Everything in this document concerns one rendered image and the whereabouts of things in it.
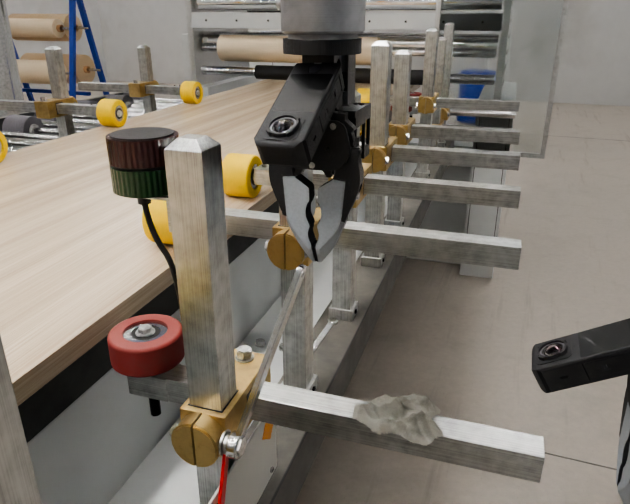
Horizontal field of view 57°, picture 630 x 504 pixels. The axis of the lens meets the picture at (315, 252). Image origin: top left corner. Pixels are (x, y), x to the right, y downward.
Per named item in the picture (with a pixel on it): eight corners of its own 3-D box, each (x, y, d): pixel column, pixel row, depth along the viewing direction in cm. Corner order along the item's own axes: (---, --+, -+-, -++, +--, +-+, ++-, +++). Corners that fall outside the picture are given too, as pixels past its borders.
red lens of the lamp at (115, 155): (193, 154, 52) (191, 130, 51) (156, 171, 46) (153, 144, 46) (135, 150, 53) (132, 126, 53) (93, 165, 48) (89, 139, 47)
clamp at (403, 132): (416, 137, 151) (417, 117, 149) (407, 148, 139) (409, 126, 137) (393, 135, 152) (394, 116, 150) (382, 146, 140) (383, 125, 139)
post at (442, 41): (435, 171, 221) (447, 37, 202) (434, 173, 217) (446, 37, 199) (426, 170, 222) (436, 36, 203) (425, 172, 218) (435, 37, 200)
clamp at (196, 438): (272, 391, 67) (270, 354, 65) (219, 473, 55) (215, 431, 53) (228, 382, 69) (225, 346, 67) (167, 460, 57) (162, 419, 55)
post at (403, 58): (400, 239, 155) (412, 49, 136) (398, 243, 152) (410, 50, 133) (387, 237, 156) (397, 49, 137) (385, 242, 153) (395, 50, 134)
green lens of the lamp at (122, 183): (195, 181, 53) (193, 158, 52) (159, 200, 47) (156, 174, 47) (138, 176, 54) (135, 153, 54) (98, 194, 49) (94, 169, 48)
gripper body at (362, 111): (372, 160, 60) (376, 36, 55) (349, 182, 52) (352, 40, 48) (302, 155, 62) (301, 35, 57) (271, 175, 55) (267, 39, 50)
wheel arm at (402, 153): (518, 167, 118) (520, 149, 117) (518, 171, 115) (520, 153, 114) (289, 150, 133) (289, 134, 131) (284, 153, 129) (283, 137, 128)
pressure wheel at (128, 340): (203, 399, 69) (195, 315, 65) (168, 443, 62) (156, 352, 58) (145, 386, 72) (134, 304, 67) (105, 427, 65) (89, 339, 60)
